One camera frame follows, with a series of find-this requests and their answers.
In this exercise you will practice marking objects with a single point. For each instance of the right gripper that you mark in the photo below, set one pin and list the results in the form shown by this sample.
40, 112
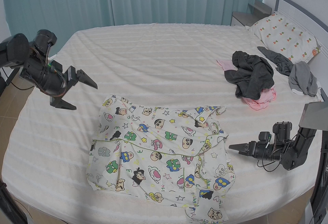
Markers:
260, 151

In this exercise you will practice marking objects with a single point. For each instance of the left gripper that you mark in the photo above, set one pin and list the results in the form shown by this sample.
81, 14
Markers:
52, 84

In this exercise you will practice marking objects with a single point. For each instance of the white printed pyjama top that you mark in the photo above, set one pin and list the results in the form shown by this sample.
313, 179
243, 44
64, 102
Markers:
153, 156

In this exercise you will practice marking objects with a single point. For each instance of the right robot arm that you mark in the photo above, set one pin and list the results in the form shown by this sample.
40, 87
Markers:
297, 151

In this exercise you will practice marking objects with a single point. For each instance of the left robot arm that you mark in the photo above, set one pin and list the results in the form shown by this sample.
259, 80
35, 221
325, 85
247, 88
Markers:
15, 48

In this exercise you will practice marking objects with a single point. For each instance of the bed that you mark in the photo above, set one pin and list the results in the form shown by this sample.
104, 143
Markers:
153, 64

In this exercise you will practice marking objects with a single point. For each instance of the pink garment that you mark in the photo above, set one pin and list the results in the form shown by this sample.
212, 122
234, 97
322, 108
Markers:
258, 102

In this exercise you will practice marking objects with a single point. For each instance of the black garment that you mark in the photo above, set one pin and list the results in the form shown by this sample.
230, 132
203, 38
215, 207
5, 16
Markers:
251, 74

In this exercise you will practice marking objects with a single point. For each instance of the dark grey garment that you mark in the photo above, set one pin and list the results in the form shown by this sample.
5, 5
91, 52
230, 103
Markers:
278, 60

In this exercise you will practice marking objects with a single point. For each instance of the white printed pillow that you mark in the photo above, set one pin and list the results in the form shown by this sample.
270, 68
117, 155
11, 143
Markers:
284, 33

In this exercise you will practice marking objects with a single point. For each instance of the grey bedside table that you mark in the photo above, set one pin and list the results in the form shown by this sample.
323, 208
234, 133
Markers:
243, 16

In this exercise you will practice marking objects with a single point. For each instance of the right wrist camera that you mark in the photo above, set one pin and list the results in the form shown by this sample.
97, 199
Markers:
264, 137

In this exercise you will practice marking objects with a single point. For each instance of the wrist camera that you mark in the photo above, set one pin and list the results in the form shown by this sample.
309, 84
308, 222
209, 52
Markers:
264, 137
57, 67

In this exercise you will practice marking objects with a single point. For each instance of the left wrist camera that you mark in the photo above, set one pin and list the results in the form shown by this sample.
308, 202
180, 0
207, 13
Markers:
57, 67

